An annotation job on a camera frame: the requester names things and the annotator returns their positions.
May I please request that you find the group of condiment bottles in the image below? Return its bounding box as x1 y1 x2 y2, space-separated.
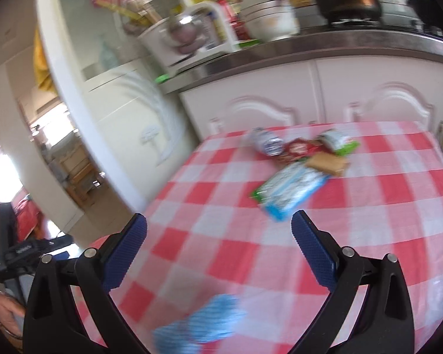
122 0 252 41

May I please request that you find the shiny steel bowl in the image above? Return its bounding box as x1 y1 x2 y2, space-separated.
168 11 203 45

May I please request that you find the white plastic dish rack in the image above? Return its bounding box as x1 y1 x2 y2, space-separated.
136 2 240 76

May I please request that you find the yellow cloth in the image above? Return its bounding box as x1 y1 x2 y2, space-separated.
33 29 54 93

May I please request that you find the cream cabinet door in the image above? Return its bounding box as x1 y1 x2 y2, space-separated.
179 61 323 137
315 57 443 126

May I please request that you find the blue white woven cloth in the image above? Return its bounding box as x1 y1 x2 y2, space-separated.
153 294 248 354

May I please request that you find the grey stone countertop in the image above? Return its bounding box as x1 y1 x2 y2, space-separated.
159 29 443 94

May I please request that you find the green silver snack wrapper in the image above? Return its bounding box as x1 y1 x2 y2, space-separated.
317 129 359 157

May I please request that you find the gas stove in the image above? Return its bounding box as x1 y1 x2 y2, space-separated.
328 4 425 32

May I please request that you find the green blue white packet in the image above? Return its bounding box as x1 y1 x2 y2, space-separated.
249 160 331 222

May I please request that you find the tall white cabinet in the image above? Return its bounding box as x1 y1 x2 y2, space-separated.
35 0 200 225

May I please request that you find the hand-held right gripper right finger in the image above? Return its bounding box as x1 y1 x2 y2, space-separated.
291 209 416 354

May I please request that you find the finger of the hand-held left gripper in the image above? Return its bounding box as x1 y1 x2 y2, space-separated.
40 235 76 260

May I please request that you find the person's left hand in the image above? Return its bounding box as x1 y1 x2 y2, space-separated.
0 291 26 340

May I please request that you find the red object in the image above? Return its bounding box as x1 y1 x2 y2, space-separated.
13 199 43 242

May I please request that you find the red wrapper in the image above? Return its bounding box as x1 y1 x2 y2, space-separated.
278 137 320 165

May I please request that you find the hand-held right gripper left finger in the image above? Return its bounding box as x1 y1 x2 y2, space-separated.
22 212 150 354

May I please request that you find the wooden chair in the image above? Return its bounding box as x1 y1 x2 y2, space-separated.
48 129 108 207

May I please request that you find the tan brown wrapper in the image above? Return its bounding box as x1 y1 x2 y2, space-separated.
304 152 349 178

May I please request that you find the red white checked tablecloth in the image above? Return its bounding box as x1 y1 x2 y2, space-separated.
74 120 443 354

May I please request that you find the white mushroom shaped hook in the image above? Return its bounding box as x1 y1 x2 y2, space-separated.
140 125 161 144

